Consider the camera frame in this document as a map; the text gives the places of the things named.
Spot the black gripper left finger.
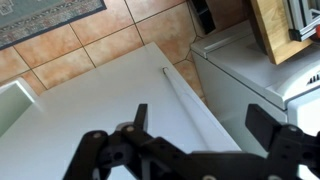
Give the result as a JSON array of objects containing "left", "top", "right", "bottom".
[{"left": 63, "top": 103, "right": 188, "bottom": 180}]

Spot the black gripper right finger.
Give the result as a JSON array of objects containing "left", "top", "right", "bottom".
[{"left": 245, "top": 103, "right": 320, "bottom": 180}]

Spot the white table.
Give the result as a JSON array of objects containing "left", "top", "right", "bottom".
[{"left": 0, "top": 41, "right": 242, "bottom": 180}]

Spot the white cabinet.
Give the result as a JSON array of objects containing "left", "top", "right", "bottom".
[{"left": 190, "top": 19, "right": 320, "bottom": 180}]

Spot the wooden base board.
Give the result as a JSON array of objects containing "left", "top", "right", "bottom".
[{"left": 249, "top": 0, "right": 314, "bottom": 66}]

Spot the orange black clamp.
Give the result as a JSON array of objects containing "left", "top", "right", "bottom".
[{"left": 313, "top": 24, "right": 320, "bottom": 42}]

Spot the patterned floor rug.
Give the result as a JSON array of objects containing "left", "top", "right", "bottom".
[{"left": 0, "top": 0, "right": 108, "bottom": 51}]

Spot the black floor bin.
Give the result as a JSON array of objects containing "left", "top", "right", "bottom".
[{"left": 188, "top": 0, "right": 218, "bottom": 35}]

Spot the aluminium profile frame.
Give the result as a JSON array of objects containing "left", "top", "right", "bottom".
[{"left": 283, "top": 0, "right": 320, "bottom": 43}]

